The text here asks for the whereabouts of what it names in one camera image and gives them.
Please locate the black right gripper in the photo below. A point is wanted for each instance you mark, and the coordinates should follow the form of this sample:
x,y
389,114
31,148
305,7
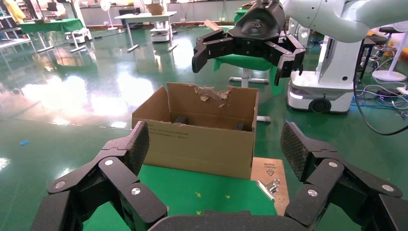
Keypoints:
x,y
258,25

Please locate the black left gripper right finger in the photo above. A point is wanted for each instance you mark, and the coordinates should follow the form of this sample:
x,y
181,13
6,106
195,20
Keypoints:
x,y
338,188

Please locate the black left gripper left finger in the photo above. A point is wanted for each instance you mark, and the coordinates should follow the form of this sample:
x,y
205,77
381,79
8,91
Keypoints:
x,y
108,185

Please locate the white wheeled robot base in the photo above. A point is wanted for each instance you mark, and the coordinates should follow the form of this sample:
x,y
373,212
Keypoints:
x,y
334,86

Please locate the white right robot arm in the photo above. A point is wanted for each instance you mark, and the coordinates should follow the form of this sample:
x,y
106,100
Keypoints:
x,y
328,16

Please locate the large open cardboard carton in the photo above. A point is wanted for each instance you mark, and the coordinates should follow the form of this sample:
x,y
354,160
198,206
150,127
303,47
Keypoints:
x,y
197,150

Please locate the white metal table leg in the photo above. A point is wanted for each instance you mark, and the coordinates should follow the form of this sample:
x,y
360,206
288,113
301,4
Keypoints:
x,y
264,119

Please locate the silver binder clip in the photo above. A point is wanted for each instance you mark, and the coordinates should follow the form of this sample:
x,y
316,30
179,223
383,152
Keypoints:
x,y
267,188

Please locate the black foam packing block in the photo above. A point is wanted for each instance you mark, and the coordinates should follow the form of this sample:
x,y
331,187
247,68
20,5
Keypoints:
x,y
239,127

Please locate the green table cloth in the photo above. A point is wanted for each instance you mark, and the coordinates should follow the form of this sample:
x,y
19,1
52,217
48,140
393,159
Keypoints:
x,y
191,185

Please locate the small white cart robot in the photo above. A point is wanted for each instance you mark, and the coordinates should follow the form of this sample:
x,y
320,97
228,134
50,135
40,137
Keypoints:
x,y
160,34

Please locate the small blue floor scrap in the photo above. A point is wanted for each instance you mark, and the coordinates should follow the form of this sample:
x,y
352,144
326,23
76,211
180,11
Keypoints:
x,y
24,142

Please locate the white office desk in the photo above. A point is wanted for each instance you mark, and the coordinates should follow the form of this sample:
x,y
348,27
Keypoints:
x,y
143,16

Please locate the white round base stool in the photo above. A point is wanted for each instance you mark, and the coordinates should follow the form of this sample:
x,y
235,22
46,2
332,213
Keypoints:
x,y
389,76

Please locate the white standing fan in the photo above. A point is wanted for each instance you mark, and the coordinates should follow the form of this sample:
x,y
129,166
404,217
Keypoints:
x,y
106,9

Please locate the green covered long table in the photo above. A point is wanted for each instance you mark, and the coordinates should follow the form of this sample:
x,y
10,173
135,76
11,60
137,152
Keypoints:
x,y
51,25

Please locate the green covered pedestal table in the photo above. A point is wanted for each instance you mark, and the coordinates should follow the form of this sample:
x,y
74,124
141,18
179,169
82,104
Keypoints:
x,y
242,62

